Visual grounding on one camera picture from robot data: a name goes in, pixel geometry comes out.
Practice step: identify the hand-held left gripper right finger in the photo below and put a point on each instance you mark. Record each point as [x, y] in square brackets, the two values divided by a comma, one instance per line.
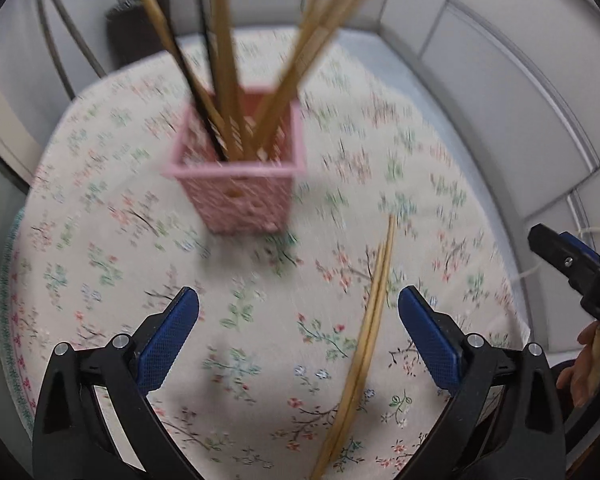
[425, 335]

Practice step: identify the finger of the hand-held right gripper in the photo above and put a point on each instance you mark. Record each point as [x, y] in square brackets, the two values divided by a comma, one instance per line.
[555, 250]
[587, 250]

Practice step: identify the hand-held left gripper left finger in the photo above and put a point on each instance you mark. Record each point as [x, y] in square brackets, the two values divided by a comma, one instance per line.
[170, 340]

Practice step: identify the pink perforated chopstick holder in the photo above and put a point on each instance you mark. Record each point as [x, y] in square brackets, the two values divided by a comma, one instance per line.
[240, 200]

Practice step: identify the black chopstick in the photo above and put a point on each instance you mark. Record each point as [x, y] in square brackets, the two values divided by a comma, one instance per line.
[195, 90]
[206, 25]

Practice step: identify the bunch of bamboo chopsticks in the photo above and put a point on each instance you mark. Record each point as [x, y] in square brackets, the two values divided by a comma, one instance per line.
[225, 60]

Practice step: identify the person's right hand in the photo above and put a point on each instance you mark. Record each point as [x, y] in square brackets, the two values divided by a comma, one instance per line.
[582, 365]

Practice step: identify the floral tablecloth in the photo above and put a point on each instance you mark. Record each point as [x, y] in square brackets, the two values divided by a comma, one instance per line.
[105, 240]

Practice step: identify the white kitchen counter cabinets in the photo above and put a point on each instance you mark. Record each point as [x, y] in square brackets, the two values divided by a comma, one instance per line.
[480, 60]

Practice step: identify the brown trash bin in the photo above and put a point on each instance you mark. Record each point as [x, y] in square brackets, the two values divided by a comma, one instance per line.
[130, 35]

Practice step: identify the grey mop pole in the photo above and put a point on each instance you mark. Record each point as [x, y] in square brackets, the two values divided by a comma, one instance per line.
[77, 40]
[55, 45]

